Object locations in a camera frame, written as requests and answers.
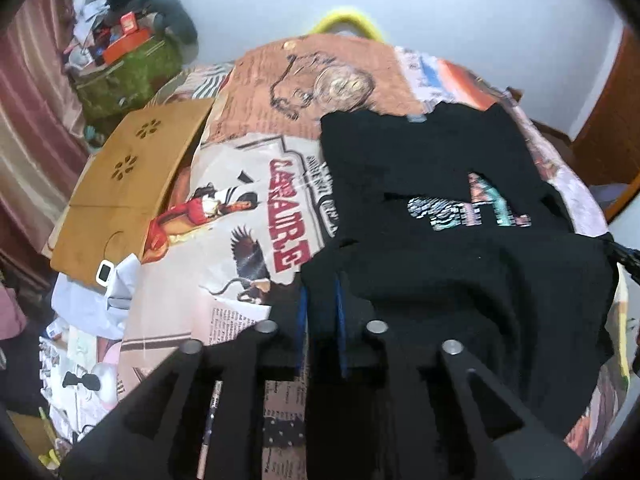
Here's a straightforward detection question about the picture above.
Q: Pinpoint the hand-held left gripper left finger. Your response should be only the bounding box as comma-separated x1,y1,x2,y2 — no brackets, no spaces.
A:
60,282,308,480

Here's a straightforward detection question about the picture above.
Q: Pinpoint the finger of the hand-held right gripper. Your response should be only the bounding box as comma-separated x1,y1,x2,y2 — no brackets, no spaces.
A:
605,240,640,282

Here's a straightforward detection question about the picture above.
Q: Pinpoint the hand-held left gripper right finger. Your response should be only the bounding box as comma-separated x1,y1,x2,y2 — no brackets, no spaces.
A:
332,274,586,480

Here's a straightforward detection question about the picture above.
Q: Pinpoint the black printed t-shirt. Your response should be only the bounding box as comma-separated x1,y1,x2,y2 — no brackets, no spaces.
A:
300,102,620,441

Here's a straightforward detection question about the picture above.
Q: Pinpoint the pile of clothes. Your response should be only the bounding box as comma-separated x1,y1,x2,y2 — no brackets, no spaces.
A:
65,0,151,63

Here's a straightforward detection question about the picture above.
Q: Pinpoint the printed blanket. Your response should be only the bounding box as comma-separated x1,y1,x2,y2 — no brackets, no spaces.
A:
42,35,632,480

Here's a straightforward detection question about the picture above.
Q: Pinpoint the wooden wardrobe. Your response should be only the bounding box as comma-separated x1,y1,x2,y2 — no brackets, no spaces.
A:
570,25,640,187

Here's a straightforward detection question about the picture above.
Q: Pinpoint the small white device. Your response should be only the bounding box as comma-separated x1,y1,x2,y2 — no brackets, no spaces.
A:
95,259,117,287

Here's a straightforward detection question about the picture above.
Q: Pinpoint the pale blue cloth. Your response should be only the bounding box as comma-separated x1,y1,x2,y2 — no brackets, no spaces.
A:
50,252,142,342

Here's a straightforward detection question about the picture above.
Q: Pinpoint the white patterned cloth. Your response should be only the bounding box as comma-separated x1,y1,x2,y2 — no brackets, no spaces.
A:
39,317,123,438

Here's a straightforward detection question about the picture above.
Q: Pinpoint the bamboo lap desk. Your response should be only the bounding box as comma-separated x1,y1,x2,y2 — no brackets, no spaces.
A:
50,98,216,289

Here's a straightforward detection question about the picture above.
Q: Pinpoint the pink cloth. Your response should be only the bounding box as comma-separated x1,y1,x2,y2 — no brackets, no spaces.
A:
0,284,27,342

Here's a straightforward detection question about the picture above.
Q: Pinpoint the green fabric storage box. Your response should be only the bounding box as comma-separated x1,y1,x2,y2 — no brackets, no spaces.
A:
75,40,184,122

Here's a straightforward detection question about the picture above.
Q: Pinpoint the yellow plastic hoop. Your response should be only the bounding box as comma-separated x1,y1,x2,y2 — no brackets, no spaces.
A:
312,6,384,41

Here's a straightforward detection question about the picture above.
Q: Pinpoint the orange flat box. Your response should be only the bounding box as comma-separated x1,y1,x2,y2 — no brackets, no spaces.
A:
103,27,154,64

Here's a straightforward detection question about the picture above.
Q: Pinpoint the grey plush toy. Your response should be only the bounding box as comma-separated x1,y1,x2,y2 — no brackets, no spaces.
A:
145,0,199,46

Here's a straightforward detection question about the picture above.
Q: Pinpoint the pink striped curtain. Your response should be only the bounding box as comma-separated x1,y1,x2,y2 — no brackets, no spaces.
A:
0,0,96,283

